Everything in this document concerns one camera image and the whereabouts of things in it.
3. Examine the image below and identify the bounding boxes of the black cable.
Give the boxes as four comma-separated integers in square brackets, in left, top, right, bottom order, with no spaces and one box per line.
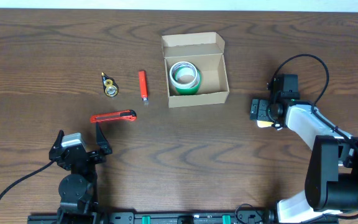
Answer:
[270,54,358,218]
[0,160,57,224]

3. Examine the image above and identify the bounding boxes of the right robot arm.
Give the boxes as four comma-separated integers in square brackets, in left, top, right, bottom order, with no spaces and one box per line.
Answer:
[250,74,358,223]

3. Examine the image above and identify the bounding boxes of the right black cable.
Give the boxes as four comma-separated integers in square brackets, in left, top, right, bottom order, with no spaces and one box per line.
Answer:
[270,54,358,218]

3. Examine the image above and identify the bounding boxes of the green tape roll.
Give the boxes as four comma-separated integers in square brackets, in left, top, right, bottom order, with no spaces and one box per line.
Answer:
[175,68,201,95]

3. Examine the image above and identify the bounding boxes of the yellow sticky note pad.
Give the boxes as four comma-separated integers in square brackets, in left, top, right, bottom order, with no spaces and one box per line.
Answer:
[257,120,273,128]

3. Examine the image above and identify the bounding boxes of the left black cable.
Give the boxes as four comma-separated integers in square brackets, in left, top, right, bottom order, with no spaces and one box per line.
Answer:
[0,160,57,224]

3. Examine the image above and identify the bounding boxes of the black yellow correction tape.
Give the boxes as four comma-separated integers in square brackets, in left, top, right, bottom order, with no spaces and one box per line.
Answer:
[101,72,119,98]

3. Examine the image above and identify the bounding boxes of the cardboard box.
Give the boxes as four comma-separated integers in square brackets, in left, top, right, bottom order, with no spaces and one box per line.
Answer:
[162,32,229,108]

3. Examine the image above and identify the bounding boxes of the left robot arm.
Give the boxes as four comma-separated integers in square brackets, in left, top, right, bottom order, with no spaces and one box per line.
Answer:
[49,124,112,224]

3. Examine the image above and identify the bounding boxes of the red utility knife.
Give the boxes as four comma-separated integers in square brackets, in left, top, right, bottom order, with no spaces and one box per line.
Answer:
[89,110,137,123]

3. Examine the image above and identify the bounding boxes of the white tape roll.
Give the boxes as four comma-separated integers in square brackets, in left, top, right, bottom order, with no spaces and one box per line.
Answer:
[170,61,201,89]

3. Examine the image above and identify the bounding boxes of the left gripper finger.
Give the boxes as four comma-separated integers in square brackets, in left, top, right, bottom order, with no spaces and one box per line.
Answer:
[52,130,65,151]
[96,123,112,155]

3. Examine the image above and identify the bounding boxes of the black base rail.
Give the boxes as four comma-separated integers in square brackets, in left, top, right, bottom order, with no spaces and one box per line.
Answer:
[27,208,340,224]

